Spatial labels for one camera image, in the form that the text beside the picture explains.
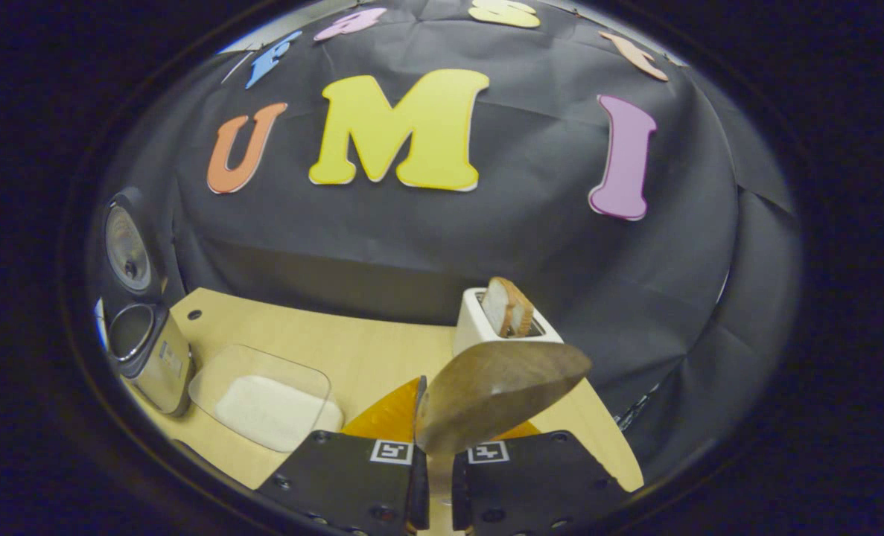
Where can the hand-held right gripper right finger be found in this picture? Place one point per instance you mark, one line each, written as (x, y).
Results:
(531, 476)

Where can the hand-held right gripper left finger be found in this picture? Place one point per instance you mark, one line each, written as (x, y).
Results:
(337, 476)

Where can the white rice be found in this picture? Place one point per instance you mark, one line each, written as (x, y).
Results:
(278, 413)

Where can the wooden spoon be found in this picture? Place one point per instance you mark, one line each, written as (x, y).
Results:
(494, 387)

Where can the silver black rice cooker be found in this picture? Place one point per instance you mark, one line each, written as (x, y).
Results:
(155, 365)

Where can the clear plastic container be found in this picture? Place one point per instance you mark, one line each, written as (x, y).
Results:
(263, 372)

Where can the white toaster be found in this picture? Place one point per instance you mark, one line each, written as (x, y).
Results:
(475, 327)

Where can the pale bread slice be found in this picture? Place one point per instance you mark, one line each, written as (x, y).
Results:
(495, 307)

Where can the black backdrop cloth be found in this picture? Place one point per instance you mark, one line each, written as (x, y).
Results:
(449, 223)

